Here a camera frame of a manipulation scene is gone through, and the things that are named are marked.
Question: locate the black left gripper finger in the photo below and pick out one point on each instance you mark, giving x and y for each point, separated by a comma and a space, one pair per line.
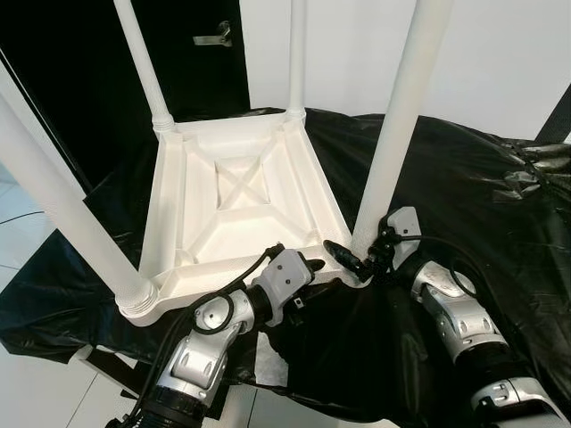
314, 264

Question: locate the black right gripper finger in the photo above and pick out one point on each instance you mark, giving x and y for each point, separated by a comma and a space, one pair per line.
343, 254

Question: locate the white plastic table top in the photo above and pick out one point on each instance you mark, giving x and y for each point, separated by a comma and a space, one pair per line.
205, 232

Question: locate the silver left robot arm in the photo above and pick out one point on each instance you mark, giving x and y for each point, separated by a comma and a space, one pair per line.
201, 357

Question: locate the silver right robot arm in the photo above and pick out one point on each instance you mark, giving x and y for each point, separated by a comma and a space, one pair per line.
459, 312

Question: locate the black table cloth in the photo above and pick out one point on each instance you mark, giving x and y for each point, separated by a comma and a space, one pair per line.
500, 267

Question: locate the black door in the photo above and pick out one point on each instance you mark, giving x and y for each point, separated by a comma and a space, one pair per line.
71, 53

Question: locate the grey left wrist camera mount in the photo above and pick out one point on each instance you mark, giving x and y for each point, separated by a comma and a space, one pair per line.
285, 272

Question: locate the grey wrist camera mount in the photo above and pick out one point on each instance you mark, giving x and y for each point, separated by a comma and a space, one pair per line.
403, 223
285, 272

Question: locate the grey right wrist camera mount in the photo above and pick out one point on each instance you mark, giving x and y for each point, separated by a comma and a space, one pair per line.
403, 223

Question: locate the white table pedestal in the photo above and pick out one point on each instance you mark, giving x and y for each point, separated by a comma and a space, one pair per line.
239, 410

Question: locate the dark grey frame post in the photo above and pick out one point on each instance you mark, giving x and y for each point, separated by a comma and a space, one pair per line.
555, 116

